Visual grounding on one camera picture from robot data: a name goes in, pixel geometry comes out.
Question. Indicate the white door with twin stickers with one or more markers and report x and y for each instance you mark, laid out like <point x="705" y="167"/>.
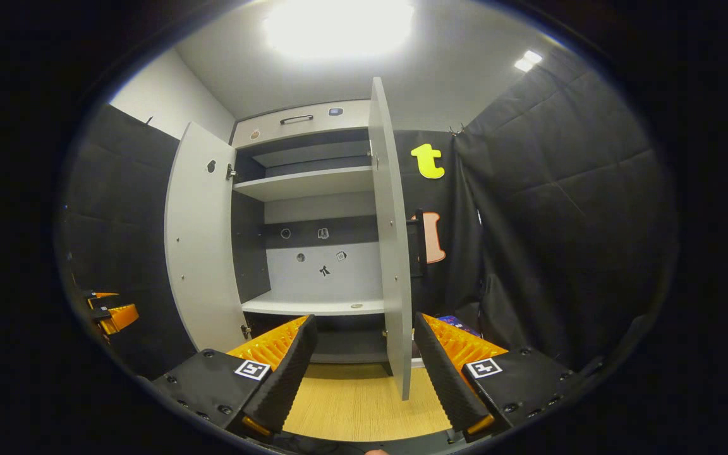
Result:
<point x="392" y="253"/>

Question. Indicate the blue book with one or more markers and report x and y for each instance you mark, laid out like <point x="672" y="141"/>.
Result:
<point x="462" y="321"/>

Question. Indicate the white door with checkered sticker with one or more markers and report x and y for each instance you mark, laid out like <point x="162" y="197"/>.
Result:
<point x="203" y="253"/>

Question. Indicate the white double-door shoe cabinet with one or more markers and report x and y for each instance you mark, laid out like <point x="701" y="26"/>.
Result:
<point x="313" y="183"/>

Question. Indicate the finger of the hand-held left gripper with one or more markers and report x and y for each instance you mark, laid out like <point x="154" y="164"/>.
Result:
<point x="100" y="296"/>
<point x="117" y="318"/>

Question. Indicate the small ceiling light panel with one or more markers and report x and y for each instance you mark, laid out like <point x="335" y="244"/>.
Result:
<point x="528" y="60"/>

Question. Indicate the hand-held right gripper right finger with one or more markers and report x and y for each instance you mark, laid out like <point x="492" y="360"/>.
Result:
<point x="443" y="379"/>

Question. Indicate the black backdrop cloth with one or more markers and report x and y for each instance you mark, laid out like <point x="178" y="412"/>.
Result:
<point x="560" y="221"/>

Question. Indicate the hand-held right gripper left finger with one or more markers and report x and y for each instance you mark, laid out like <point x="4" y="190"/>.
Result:
<point x="288" y="385"/>

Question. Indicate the large ceiling light panel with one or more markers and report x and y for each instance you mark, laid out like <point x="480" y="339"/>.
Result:
<point x="339" y="28"/>

